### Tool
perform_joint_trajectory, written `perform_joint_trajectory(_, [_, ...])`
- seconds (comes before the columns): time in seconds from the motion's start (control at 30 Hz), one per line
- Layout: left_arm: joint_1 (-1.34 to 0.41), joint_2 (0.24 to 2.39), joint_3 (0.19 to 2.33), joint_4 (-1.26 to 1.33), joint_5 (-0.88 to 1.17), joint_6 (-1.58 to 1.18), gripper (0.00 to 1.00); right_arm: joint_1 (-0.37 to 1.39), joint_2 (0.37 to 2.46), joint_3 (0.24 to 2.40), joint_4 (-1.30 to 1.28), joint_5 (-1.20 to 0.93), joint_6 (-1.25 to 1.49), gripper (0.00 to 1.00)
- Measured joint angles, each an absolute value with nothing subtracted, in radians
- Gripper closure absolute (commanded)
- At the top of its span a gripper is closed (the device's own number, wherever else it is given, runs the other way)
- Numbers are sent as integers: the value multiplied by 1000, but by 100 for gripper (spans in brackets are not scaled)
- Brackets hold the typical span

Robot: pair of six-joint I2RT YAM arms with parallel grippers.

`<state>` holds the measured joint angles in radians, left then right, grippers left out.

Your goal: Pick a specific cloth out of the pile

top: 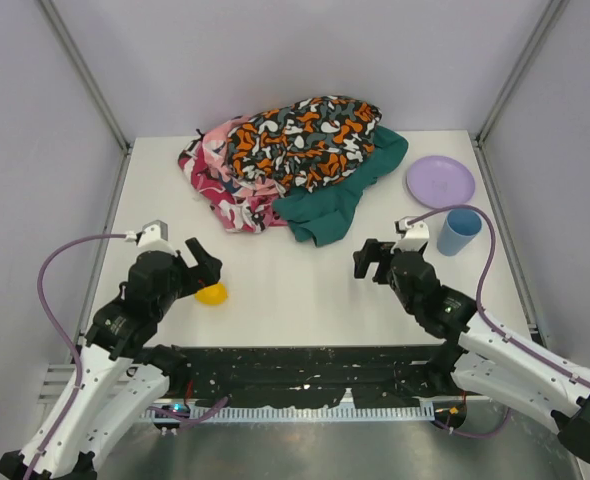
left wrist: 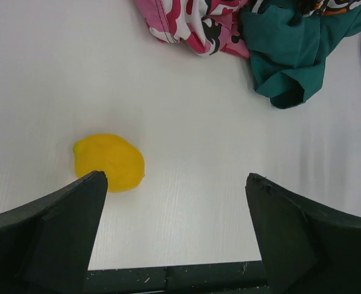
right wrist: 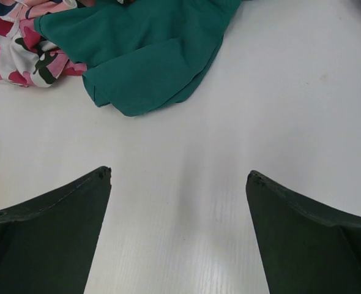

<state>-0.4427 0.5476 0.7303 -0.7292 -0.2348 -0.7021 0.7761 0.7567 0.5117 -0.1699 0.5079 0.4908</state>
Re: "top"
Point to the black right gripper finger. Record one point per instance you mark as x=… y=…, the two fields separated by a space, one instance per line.
x=383 y=258
x=363 y=258

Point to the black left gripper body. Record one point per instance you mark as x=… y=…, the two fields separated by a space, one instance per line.
x=190 y=273

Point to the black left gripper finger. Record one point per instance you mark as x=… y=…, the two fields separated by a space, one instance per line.
x=210 y=272
x=198 y=256

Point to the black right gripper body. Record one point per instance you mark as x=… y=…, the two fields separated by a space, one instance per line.
x=381 y=263

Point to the teal green cloth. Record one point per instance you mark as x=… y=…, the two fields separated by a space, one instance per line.
x=325 y=216

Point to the orange black camouflage shorts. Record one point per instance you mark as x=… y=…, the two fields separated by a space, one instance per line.
x=310 y=144

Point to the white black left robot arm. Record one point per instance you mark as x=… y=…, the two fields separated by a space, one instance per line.
x=115 y=378

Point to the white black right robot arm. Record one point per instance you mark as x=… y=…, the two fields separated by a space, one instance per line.
x=481 y=355

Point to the pink patterned cloth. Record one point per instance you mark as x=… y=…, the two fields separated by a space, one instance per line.
x=240 y=206

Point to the yellow lemon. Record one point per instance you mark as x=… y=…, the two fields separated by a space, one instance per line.
x=212 y=295

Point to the blue plastic cup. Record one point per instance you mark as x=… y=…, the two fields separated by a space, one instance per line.
x=460 y=227

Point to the lilac plastic plate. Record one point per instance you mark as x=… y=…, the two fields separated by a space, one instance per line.
x=438 y=181

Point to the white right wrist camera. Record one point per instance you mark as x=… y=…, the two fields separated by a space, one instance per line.
x=414 y=235

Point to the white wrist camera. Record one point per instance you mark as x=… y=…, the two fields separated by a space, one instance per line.
x=154 y=237
x=414 y=235

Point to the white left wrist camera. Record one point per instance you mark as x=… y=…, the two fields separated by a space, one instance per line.
x=154 y=237

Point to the white slotted cable duct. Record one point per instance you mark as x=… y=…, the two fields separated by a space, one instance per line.
x=344 y=412

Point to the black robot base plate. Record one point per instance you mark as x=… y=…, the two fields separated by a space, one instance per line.
x=311 y=377

